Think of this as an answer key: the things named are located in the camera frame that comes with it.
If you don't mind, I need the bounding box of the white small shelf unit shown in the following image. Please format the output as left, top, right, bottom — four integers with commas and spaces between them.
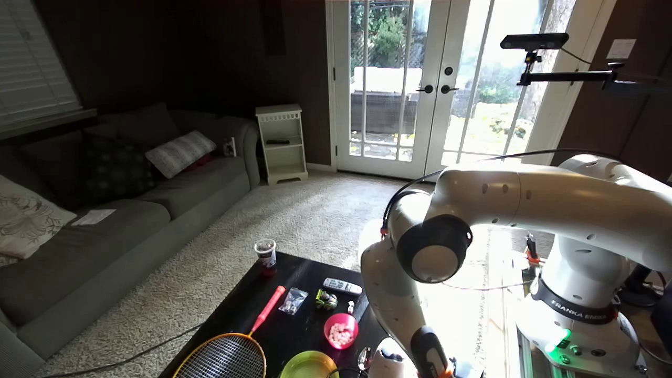
255, 103, 311, 186

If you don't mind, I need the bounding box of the small clear cup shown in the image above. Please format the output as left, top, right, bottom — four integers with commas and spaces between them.
253, 238, 279, 271

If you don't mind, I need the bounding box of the white glass door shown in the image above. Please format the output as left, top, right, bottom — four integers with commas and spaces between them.
426, 0, 564, 169
334, 0, 438, 180

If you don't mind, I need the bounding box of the small green packet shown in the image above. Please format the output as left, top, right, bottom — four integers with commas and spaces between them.
314, 288, 340, 310

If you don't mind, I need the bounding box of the clear plastic bag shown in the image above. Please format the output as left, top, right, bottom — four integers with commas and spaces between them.
276, 285, 311, 316

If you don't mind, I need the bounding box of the pink plastic bowl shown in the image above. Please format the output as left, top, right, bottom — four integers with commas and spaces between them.
322, 310, 363, 353

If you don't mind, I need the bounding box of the striped white pillow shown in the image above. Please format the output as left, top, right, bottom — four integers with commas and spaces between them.
144, 127, 218, 180

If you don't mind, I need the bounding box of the silver metal spoon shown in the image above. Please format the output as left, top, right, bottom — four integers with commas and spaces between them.
353, 344, 372, 378

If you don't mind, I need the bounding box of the black orange wrist attachment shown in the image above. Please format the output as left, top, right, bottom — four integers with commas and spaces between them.
409, 326, 451, 378

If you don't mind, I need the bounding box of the red black clamp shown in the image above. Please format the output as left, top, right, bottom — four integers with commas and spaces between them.
524, 231, 542, 273

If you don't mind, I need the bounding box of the dark patterned pillow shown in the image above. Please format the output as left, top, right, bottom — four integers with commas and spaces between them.
82, 133, 161, 201

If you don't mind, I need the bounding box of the grey fabric sofa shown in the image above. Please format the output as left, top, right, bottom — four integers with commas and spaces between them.
0, 103, 262, 378

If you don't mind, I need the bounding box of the white paper sheet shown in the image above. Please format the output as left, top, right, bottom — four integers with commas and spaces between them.
70, 206, 118, 228

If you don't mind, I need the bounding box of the green glowing indicator light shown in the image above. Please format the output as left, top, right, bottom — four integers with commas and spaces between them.
545, 326, 584, 367

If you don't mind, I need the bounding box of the white patterned blanket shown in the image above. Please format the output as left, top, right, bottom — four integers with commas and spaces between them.
0, 174, 79, 269

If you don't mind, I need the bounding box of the white window blind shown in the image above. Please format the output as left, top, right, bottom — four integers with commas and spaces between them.
0, 0, 85, 133

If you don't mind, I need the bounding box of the orange handled badminton racket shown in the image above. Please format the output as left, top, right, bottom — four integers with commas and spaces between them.
170, 283, 291, 378

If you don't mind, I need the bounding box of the black exterior camera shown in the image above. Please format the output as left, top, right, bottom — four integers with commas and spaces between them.
499, 30, 571, 53

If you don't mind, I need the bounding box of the black camera boom stand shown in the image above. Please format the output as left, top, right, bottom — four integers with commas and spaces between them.
518, 47, 672, 90

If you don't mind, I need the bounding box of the black floor cable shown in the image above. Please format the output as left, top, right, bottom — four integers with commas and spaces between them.
40, 321, 206, 378

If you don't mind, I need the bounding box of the white wall plate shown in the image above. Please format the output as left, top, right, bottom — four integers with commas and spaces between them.
608, 36, 639, 63

